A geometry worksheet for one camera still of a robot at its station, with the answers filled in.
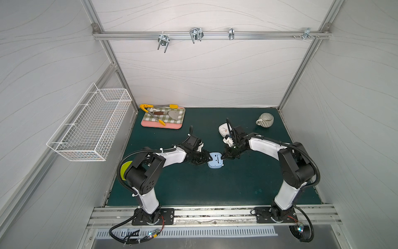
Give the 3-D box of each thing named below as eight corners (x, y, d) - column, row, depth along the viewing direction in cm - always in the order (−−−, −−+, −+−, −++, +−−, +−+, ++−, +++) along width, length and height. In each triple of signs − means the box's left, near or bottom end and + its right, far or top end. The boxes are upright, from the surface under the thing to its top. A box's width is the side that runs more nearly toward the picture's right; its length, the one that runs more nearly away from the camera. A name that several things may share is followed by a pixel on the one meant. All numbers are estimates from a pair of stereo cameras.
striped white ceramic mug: (255, 127, 112) (258, 120, 106) (256, 117, 118) (259, 110, 112) (269, 131, 110) (273, 124, 104) (270, 120, 116) (274, 113, 110)
